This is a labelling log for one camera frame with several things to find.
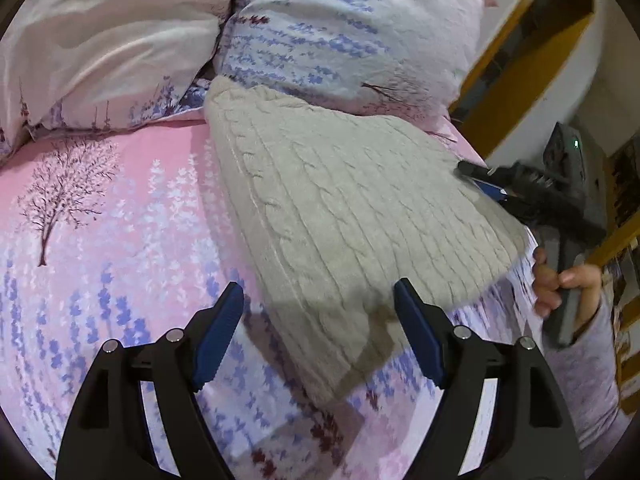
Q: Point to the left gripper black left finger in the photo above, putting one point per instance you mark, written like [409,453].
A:
[107,435]

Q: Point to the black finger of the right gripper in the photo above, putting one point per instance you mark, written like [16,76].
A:
[495,192]
[515,179]

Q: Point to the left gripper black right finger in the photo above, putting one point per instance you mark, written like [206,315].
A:
[531,435]

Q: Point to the lavender sleeve right forearm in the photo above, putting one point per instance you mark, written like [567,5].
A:
[586,374]

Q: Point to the person's right hand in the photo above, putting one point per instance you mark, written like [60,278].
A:
[548,285]

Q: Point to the lavender print pillow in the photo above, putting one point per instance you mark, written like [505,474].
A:
[406,58]

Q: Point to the pink floral bed sheet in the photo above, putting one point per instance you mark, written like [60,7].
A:
[125,237]

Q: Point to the pale pink pillow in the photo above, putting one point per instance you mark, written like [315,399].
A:
[103,65]

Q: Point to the wooden headboard frame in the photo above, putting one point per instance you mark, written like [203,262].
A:
[517,68]

